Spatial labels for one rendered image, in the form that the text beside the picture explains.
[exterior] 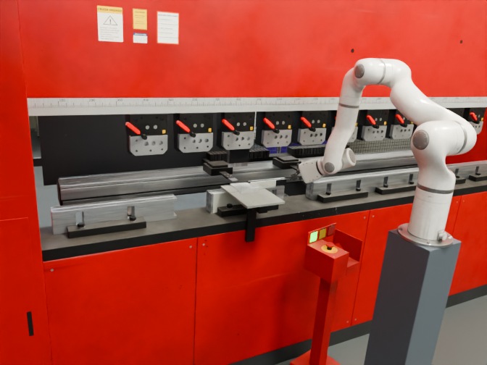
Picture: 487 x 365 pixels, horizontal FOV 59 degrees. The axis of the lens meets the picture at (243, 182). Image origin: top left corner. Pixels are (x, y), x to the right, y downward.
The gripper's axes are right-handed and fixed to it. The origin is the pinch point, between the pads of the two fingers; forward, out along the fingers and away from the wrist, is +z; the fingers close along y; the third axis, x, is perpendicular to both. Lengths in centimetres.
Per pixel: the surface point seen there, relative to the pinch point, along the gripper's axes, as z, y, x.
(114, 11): 2, 80, 73
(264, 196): -0.1, -1.9, 30.6
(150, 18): -3, 76, 62
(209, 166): 33.5, 20.2, 16.5
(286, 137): -7.4, 18.7, 6.1
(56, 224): 52, 19, 93
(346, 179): -12.0, -12.7, -30.4
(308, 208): -1.1, -16.8, -0.2
